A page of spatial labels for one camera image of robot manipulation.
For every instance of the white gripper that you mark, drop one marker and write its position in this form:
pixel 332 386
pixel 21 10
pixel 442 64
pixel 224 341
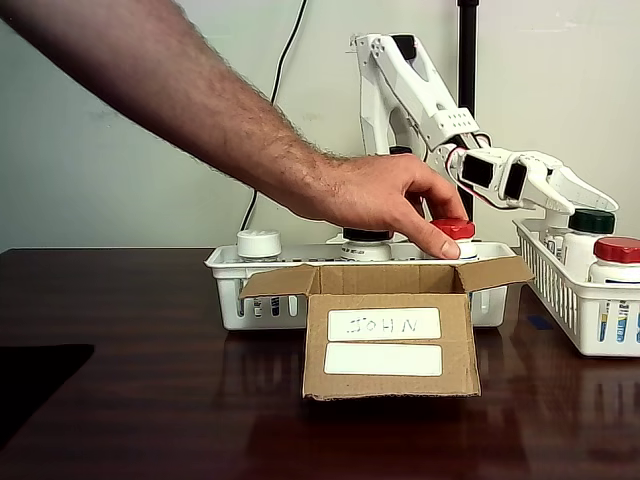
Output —
pixel 541 186

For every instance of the green-capped bottle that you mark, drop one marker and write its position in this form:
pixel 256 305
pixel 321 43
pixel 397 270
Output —
pixel 592 222
pixel 365 250

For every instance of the red-capped bottle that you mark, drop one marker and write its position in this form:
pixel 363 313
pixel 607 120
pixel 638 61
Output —
pixel 617 248
pixel 457 229

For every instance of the labelled cardboard box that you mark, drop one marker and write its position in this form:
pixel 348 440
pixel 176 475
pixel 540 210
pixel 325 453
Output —
pixel 315 350

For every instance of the person's hairy forearm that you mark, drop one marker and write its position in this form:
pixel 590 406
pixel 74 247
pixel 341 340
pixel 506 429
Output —
pixel 175 85

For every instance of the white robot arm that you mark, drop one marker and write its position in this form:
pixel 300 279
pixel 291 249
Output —
pixel 425 95

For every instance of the white plastic basket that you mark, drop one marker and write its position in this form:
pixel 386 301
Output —
pixel 225 300
pixel 565 305

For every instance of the person's bare hand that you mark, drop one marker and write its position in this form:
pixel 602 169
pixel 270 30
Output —
pixel 375 195

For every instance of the blue tape strip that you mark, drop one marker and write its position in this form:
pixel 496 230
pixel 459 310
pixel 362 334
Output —
pixel 540 322

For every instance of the black vertical pole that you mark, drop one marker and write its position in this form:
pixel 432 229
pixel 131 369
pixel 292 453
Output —
pixel 467 60

